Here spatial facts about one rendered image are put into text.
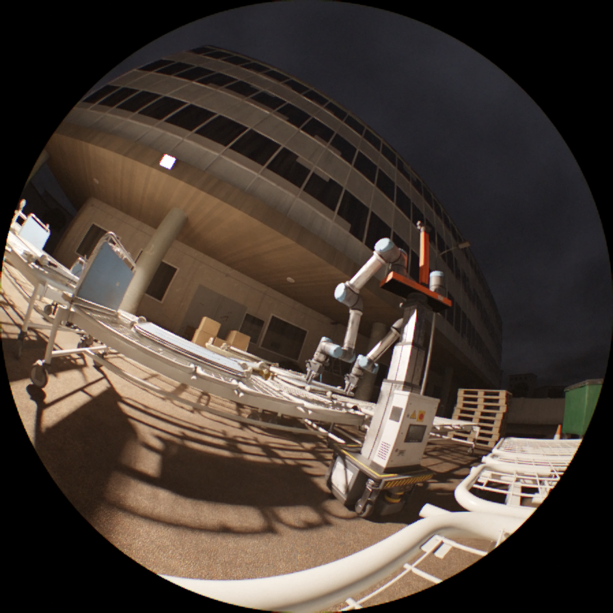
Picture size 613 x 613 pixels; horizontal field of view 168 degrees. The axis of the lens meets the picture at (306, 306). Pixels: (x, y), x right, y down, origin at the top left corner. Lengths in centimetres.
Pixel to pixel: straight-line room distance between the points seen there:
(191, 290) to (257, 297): 241
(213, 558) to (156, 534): 18
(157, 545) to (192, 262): 748
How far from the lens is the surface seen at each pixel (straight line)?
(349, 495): 121
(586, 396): 604
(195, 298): 732
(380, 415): 126
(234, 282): 759
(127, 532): 80
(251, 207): 482
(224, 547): 83
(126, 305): 541
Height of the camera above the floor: 65
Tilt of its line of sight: 18 degrees up
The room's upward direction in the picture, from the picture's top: 19 degrees clockwise
